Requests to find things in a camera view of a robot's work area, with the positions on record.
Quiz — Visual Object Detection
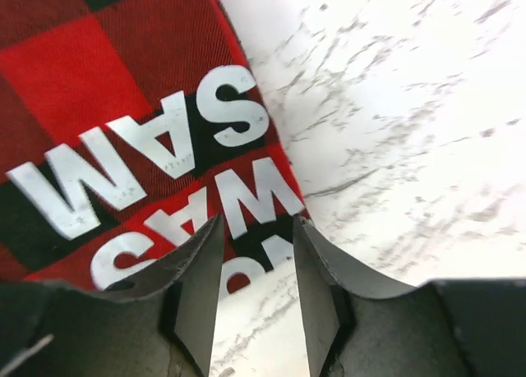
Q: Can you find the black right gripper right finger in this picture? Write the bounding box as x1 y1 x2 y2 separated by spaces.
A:
293 215 414 376

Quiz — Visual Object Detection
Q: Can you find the red black plaid shirt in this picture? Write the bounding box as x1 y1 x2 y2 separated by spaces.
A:
1 0 304 295

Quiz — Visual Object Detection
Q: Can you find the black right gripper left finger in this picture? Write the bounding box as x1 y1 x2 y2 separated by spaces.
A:
73 215 224 376

